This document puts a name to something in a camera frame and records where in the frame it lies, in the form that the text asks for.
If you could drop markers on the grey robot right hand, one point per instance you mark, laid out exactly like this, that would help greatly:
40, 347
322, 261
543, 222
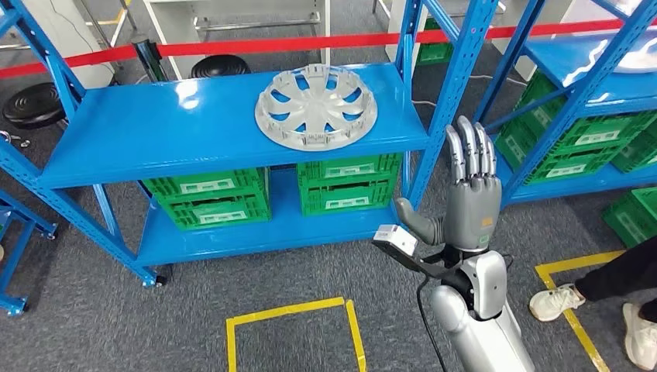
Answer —
472, 215

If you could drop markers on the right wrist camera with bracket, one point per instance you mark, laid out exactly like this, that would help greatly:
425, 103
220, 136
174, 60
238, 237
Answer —
395, 239

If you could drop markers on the red barrier belt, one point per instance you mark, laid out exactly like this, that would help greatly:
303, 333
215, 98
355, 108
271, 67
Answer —
256, 46

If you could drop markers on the grey plastic wheel cover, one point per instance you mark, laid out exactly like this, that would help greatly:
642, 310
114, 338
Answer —
315, 110

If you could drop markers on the blue metal shelf rack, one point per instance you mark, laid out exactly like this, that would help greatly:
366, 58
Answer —
205, 128
13, 305
590, 56

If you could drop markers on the white cabinet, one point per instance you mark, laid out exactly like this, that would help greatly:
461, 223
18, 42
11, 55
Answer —
72, 41

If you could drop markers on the black round stool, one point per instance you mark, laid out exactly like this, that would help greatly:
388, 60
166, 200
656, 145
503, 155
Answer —
220, 67
33, 105

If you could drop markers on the black barrier post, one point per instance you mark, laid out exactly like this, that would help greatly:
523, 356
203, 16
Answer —
149, 59

